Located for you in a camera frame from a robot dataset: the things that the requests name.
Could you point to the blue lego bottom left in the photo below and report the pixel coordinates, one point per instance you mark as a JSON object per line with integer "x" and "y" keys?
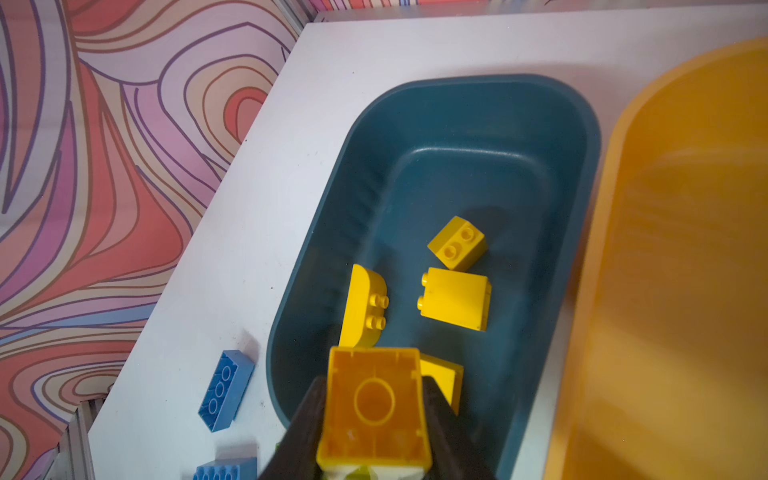
{"x": 228, "y": 469}

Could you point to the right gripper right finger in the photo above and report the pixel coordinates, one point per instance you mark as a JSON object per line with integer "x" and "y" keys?
{"x": 454, "y": 456}

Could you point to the yellow curved lego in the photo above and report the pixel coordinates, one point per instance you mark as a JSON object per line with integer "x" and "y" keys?
{"x": 364, "y": 315}

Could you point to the blue lego far left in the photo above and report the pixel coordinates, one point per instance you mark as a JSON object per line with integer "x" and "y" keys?
{"x": 226, "y": 389}

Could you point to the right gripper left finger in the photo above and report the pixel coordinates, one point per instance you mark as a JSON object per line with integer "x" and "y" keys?
{"x": 295, "y": 458}

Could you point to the blue lego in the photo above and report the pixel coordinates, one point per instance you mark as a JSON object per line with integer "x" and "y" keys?
{"x": 228, "y": 469}
{"x": 226, "y": 389}

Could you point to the yellow small lego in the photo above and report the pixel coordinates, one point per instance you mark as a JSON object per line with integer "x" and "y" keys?
{"x": 458, "y": 245}
{"x": 374, "y": 416}

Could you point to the dark teal plastic bin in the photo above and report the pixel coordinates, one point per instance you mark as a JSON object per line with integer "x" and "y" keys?
{"x": 516, "y": 156}

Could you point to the yellow long lego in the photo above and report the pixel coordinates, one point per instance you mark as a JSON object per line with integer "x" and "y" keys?
{"x": 448, "y": 376}

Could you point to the yellow plastic bin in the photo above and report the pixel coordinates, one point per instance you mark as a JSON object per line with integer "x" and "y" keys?
{"x": 666, "y": 370}

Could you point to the yellow sloped lego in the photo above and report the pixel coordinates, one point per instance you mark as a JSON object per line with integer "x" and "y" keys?
{"x": 457, "y": 298}

